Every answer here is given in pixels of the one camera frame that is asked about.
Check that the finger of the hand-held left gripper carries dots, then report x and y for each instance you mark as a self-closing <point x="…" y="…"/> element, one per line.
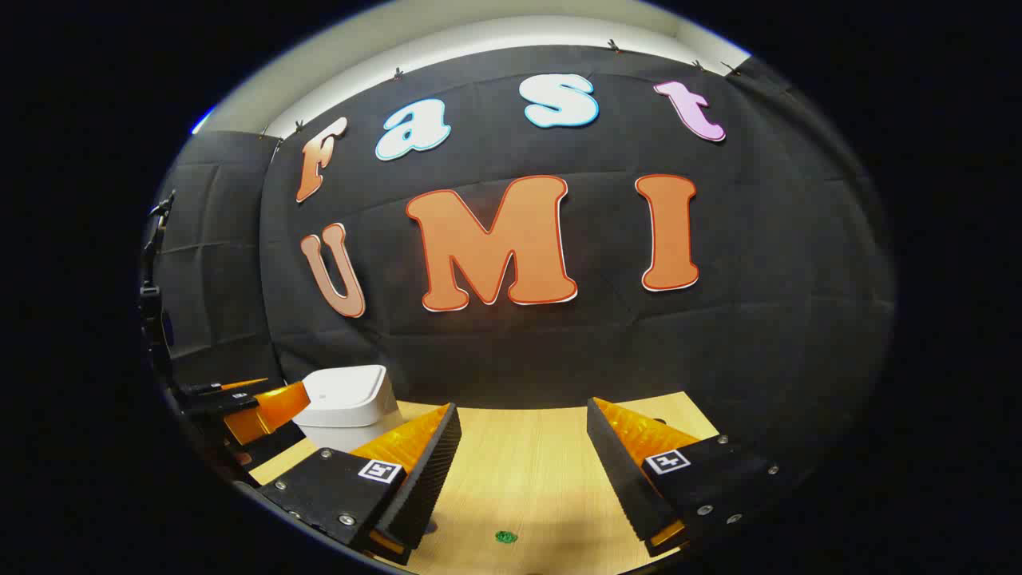
<point x="267" y="407"/>
<point x="231" y="386"/>

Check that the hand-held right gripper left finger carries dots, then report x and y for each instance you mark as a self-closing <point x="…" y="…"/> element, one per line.
<point x="431" y="471"/>

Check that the green paper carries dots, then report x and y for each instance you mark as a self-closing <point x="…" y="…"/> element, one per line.
<point x="505" y="537"/>

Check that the white desktop garbage bin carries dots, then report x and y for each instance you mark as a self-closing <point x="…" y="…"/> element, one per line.
<point x="351" y="399"/>

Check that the wooden desktop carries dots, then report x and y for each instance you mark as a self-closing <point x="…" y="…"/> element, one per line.
<point x="519" y="479"/>

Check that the black backdrop cloth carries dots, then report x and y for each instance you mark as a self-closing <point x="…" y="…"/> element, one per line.
<point x="599" y="343"/>

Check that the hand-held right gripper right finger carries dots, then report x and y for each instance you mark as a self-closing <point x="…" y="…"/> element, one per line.
<point x="619" y="471"/>

